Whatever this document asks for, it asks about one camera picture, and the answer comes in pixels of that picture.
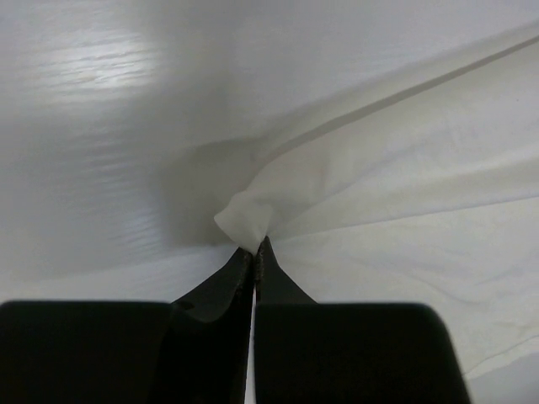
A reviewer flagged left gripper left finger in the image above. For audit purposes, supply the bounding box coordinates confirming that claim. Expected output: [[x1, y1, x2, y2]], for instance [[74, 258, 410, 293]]
[[1, 249, 253, 403]]

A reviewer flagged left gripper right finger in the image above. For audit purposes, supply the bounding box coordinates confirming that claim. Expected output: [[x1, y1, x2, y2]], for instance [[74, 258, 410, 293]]
[[253, 239, 471, 403]]

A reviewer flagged white tank top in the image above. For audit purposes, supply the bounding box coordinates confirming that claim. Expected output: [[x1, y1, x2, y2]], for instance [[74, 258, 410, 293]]
[[215, 24, 538, 378]]

